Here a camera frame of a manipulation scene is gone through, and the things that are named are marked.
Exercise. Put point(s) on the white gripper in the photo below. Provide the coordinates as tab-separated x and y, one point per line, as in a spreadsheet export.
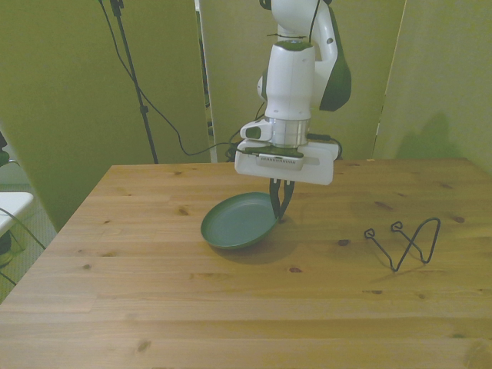
315	169

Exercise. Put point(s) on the green round plate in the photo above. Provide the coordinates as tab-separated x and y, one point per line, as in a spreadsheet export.
234	223

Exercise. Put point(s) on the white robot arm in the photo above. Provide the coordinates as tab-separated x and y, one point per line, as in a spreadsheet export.
292	77

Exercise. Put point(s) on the black tripod stand pole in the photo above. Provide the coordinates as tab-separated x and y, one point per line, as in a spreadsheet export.
144	109

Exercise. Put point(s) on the wide pale partition panel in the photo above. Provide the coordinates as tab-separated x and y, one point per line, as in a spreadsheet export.
69	96

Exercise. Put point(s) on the white side table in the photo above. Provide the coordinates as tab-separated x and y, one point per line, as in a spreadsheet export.
13	201

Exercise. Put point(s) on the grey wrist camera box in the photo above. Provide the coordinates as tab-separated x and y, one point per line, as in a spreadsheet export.
278	160

